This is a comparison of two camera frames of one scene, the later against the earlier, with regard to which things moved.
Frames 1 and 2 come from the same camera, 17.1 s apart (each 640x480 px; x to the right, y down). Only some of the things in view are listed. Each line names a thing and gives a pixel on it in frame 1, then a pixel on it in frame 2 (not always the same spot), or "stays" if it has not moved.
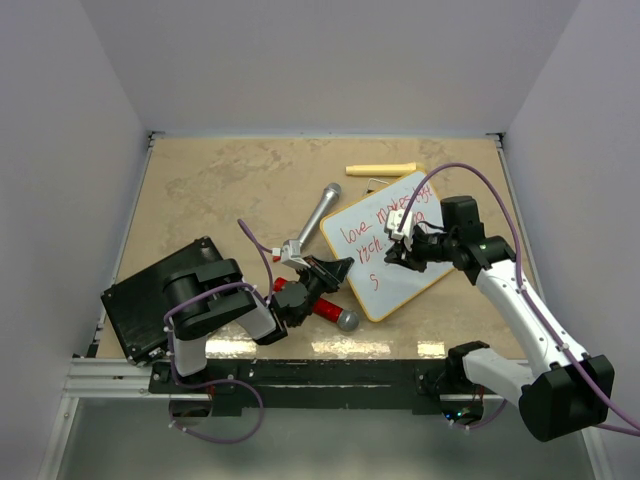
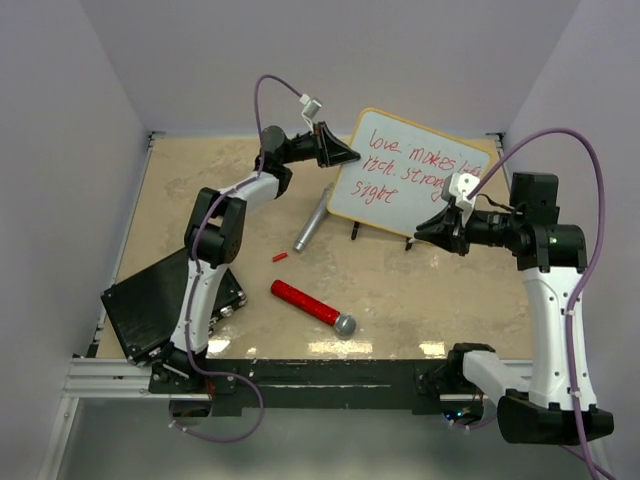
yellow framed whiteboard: (358, 234) → (392, 173)
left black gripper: (330, 273) → (329, 150)
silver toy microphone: (328, 198) stays
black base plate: (416, 383) stays
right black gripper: (398, 252) → (442, 237)
